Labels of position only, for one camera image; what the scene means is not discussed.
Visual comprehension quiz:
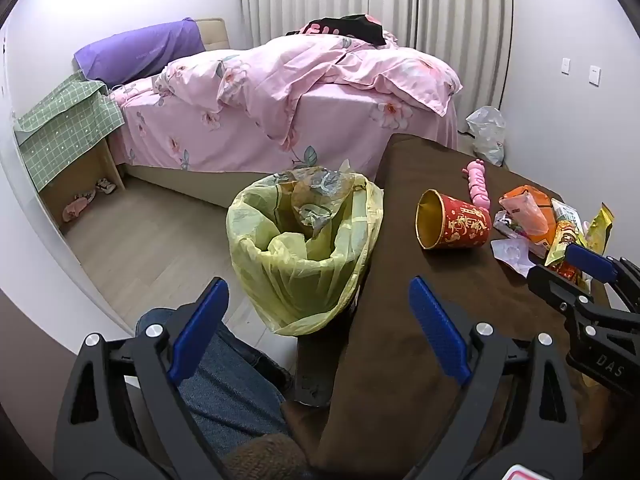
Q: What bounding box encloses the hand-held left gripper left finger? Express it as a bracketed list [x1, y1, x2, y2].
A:
[54, 276, 236, 480]

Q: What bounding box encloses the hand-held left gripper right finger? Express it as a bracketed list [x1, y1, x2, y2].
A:
[400, 275, 586, 480]

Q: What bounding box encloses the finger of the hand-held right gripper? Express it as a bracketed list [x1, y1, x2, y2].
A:
[565, 242, 640, 311]
[526, 265, 598, 316]

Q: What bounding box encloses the yellow and red snack packet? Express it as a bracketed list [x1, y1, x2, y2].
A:
[544, 220, 591, 291]

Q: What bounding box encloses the green and white snack packet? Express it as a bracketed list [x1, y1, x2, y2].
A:
[550, 198, 588, 233]

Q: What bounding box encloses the orange snack bag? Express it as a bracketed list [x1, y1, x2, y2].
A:
[498, 185, 563, 246]

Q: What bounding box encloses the trash bin with yellow bag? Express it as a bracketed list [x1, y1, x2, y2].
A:
[226, 170, 386, 337]

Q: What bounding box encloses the golden yellow snack packet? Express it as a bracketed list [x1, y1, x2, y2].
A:
[585, 202, 615, 256]

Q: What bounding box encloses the white paper wrapper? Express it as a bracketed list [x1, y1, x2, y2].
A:
[490, 237, 543, 278]

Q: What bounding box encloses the person's leg in jeans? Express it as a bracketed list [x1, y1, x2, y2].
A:
[135, 307, 296, 458]

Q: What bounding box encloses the red paper cup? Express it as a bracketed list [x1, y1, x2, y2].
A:
[415, 189, 493, 252]

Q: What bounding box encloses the pink caterpillar toy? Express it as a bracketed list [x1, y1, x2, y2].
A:
[462, 159, 493, 208]

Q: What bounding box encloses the brown knitted sweater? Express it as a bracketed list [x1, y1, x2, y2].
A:
[220, 432, 313, 480]

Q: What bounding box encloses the white plastic bag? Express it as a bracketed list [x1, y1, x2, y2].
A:
[465, 106, 507, 167]

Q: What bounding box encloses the pink slipper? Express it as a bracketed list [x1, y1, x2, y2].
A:
[62, 190, 97, 224]

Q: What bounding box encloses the wooden nightstand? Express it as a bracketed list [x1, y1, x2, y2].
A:
[37, 135, 126, 233]

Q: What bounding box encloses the bed with pink floral sheet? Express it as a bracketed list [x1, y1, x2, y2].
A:
[107, 77, 458, 208]

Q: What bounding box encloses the green checked cloth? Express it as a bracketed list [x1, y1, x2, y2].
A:
[13, 71, 126, 192]

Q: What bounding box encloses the pink floral duvet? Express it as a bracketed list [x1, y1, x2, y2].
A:
[152, 27, 463, 153]

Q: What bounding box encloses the purple pillow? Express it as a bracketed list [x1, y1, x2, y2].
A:
[74, 16, 207, 85]

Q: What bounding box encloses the beige headboard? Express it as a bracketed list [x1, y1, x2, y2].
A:
[194, 17, 231, 52]

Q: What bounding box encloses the black and pink garment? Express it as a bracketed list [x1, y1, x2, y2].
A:
[286, 12, 387, 47]

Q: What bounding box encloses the white pleated curtain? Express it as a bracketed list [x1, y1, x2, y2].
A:
[236, 0, 516, 106]

